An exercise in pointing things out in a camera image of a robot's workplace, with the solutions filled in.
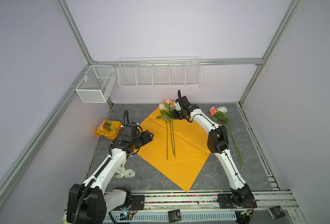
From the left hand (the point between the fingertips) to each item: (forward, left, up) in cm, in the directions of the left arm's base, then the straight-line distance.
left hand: (150, 138), depth 83 cm
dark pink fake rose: (+28, -49, -12) cm, 57 cm away
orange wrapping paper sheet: (+1, -18, -15) cm, 24 cm away
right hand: (+23, -15, -8) cm, 29 cm away
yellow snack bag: (+15, +32, -10) cm, 36 cm away
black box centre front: (-38, -12, -12) cm, 42 cm away
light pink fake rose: (+34, -12, -8) cm, 37 cm away
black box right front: (-40, -63, -12) cm, 76 cm away
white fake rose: (+31, -15, -8) cm, 36 cm away
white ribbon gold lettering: (-15, +19, -13) cm, 27 cm away
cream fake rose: (+35, -7, -10) cm, 37 cm away
